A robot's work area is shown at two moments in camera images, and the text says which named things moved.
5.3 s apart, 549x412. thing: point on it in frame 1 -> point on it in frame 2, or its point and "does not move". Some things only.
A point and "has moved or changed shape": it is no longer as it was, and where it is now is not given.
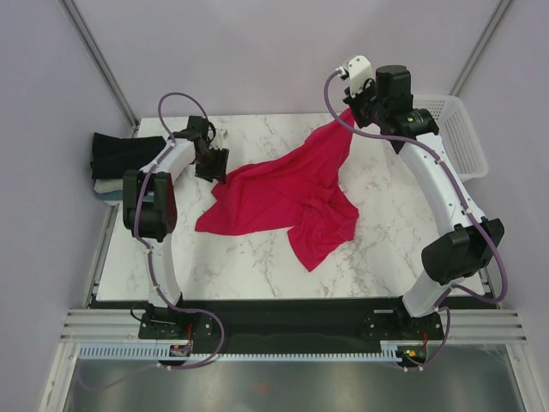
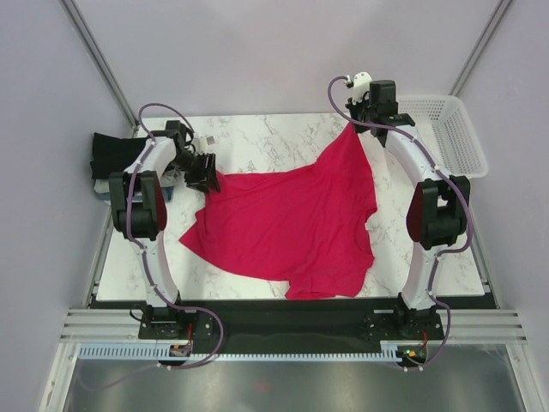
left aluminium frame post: [73, 11] does not move
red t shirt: [295, 190] has moved or changed shape
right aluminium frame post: [502, 8] does not move
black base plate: [298, 324] does not move
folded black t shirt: [112, 156] does not move
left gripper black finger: [211, 164] -> [208, 183]
